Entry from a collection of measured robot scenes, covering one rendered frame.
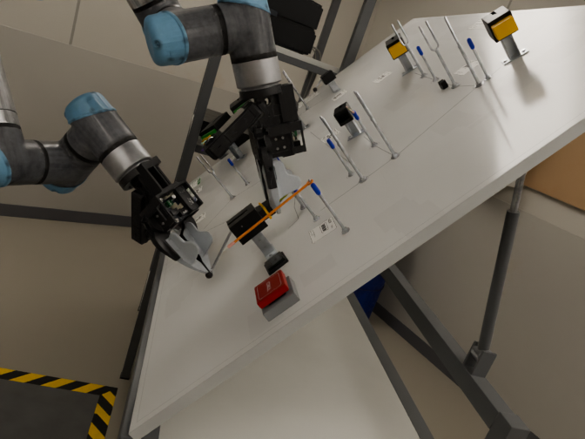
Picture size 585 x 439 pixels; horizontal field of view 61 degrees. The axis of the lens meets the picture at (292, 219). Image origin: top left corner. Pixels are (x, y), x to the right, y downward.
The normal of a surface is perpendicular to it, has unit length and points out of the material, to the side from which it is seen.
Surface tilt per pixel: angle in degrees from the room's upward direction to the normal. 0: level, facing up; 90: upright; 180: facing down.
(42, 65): 90
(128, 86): 90
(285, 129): 85
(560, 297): 90
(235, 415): 0
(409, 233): 54
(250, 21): 81
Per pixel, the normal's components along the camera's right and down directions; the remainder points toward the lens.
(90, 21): 0.52, 0.42
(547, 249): -0.79, -0.10
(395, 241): -0.56, -0.74
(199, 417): 0.32, -0.90
